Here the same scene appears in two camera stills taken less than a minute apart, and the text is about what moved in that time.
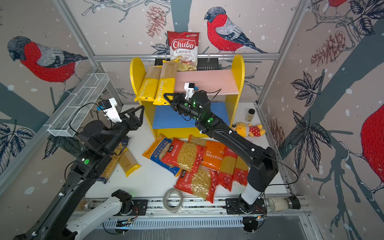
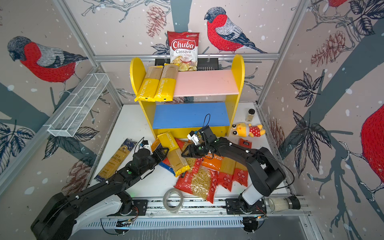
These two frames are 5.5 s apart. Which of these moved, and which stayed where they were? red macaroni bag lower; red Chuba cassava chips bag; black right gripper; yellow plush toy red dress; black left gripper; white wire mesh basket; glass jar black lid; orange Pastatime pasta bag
Moved: black right gripper; black left gripper
Stayed: red macaroni bag lower; white wire mesh basket; glass jar black lid; yellow plush toy red dress; orange Pastatime pasta bag; red Chuba cassava chips bag
